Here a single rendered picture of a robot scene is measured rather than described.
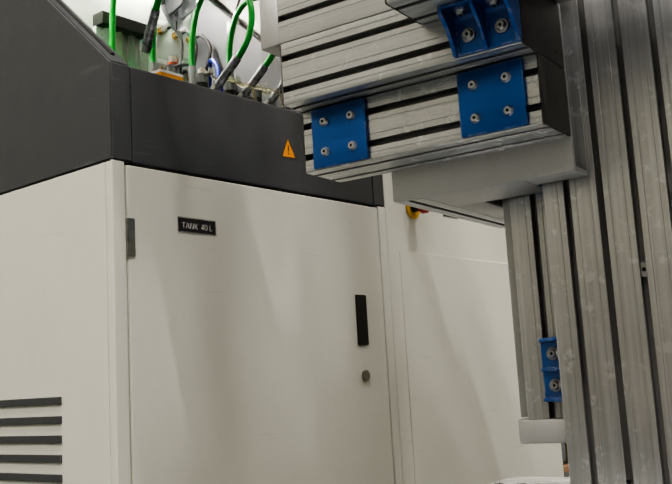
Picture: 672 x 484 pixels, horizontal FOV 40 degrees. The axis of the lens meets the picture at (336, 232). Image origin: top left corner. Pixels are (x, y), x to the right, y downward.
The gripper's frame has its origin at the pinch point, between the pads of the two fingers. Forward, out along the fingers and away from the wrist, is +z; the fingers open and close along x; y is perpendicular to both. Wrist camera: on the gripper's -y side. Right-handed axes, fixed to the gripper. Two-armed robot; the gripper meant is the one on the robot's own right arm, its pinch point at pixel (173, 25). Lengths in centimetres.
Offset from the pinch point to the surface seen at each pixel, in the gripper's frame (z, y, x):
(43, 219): 45, 7, -35
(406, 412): 82, 25, 38
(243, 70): -0.3, -11.1, 31.0
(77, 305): 61, 16, -35
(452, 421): 85, 26, 54
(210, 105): 26.0, 25.4, -14.0
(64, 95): 25.4, 13.0, -35.0
